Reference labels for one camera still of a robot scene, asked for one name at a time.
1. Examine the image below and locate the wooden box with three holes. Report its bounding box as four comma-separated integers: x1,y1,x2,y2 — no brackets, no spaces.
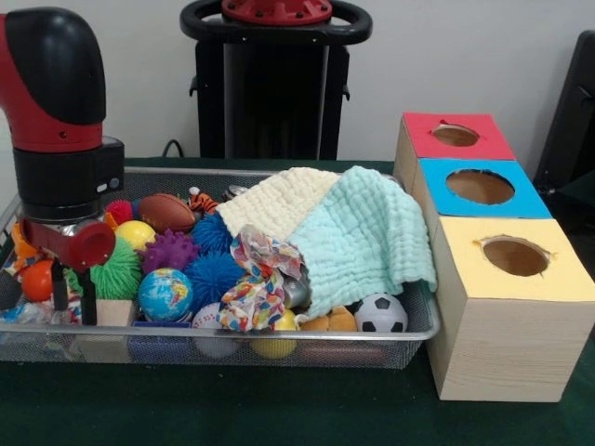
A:
393,111,595,403

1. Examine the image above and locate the clear plastic bottle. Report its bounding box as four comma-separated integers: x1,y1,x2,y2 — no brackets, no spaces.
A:
0,300,57,326

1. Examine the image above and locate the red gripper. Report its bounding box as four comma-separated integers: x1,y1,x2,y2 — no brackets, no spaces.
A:
18,217,116,326

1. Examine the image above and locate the purple spiky toy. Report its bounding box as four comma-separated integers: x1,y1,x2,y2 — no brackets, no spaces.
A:
138,230,201,273

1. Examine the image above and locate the brown toy football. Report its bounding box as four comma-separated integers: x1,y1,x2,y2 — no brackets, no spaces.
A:
138,193,196,235

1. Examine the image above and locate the cream white cloth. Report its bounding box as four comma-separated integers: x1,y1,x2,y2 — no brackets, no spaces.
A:
217,165,343,241

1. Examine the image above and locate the mint green cloth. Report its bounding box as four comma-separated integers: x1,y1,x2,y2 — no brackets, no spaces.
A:
285,165,440,317

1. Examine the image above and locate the colourful dotted cloth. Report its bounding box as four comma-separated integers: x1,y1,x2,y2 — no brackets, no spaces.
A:
218,225,309,335

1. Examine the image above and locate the black upright panel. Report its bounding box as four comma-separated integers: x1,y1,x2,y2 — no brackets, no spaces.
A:
534,30,595,187

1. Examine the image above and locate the dark green table cloth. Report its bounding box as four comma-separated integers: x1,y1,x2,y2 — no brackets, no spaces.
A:
552,174,595,224
0,156,595,446

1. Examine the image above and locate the yellow ball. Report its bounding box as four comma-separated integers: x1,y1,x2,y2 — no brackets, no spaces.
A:
114,220,157,252

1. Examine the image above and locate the globe print ball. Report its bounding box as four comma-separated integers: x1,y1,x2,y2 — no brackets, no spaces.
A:
138,268,194,322

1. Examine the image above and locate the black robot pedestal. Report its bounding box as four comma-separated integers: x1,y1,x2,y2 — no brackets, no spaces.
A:
179,0,374,162

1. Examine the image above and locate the shallow mesh bin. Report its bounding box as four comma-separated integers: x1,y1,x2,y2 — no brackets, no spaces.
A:
0,165,442,371

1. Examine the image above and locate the black and white soccer ball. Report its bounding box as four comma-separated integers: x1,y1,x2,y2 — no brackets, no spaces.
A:
354,292,409,334

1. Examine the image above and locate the blue spiky ball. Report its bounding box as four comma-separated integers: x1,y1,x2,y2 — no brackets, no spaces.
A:
184,253,245,317

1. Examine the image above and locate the green spiky ball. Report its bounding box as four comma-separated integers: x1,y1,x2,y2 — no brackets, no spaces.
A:
64,236,143,301

